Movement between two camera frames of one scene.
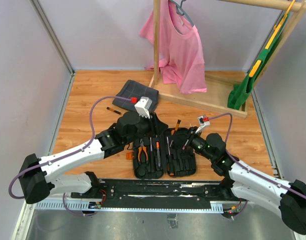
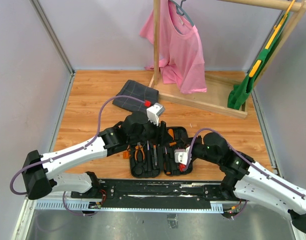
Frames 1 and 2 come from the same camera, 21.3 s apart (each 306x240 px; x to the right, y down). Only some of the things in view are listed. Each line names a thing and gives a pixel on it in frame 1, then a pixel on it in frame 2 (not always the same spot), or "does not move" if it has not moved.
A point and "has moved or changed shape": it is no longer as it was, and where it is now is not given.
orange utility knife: [158, 154] has moved or changed shape
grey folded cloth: [133, 89] does not move
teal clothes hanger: [181, 11] does not move
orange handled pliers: [140, 149] has moved or changed shape
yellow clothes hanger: [258, 62] does not move
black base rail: [158, 194] does not move
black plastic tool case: [156, 156] does not move
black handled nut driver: [170, 161] has moved or changed shape
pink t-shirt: [182, 61] does not move
